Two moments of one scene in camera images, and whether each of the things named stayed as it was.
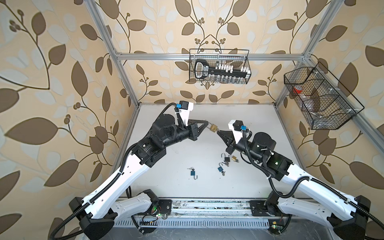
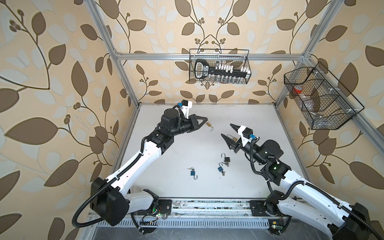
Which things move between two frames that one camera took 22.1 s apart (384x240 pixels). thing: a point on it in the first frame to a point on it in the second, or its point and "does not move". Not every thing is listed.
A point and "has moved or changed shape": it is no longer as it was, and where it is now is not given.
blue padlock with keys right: x=220 y=169 does not move
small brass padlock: x=233 y=158 has moved or changed shape
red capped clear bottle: x=298 y=90 does not move
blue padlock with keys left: x=192 y=172 does not move
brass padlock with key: x=213 y=128 has moved or changed shape
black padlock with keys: x=227 y=160 does not move
